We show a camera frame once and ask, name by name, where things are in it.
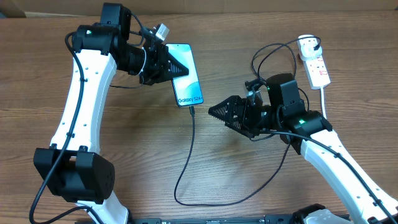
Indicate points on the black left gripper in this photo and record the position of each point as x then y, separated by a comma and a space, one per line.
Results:
163, 60

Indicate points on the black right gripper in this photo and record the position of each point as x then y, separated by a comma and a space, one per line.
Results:
235, 103

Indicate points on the black smartphone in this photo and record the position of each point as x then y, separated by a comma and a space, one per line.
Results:
187, 88

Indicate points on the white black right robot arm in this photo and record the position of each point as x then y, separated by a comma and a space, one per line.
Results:
274, 107

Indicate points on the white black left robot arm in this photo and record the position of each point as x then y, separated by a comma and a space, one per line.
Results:
72, 167

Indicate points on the white charger adapter plug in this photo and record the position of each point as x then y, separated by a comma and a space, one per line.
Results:
307, 51

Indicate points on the white power strip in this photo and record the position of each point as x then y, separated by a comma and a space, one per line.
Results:
315, 69

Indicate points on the brown cardboard backdrop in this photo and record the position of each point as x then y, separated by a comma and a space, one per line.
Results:
21, 8

